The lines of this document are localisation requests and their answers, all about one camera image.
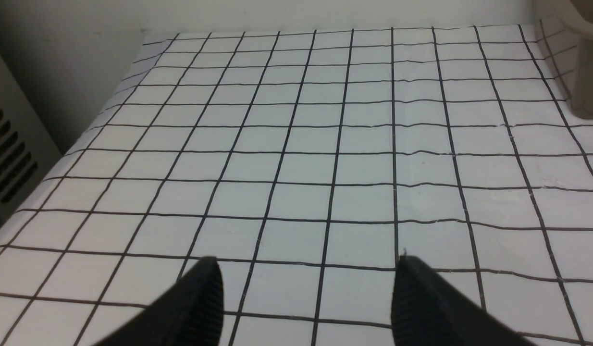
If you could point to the white grid tablecloth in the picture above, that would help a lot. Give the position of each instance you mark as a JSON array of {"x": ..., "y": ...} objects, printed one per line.
[{"x": 307, "y": 162}]

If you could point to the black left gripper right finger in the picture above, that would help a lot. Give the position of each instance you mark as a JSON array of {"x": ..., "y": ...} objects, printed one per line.
[{"x": 427, "y": 310}]

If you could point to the grey vented appliance panel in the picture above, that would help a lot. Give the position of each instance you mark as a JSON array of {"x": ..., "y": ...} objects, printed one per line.
[{"x": 27, "y": 152}]

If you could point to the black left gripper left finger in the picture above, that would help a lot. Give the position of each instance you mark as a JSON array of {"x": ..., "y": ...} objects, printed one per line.
[{"x": 190, "y": 313}]

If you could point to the olive plastic bin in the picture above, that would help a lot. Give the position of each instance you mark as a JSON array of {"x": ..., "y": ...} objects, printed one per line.
[{"x": 577, "y": 17}]

